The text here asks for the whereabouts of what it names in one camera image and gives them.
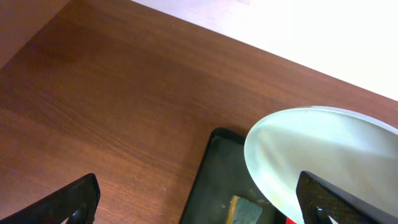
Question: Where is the green and yellow sponge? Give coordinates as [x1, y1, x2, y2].
[226, 195, 262, 224]

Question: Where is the light green plate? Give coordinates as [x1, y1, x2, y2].
[244, 106, 397, 223]

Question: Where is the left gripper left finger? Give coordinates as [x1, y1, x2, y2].
[1, 173, 101, 224]

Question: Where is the red plastic tray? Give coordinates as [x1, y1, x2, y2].
[285, 218, 296, 224]

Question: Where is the black plastic tray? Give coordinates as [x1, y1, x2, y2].
[179, 128, 287, 224]

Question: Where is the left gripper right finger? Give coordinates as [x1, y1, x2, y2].
[296, 171, 397, 224]

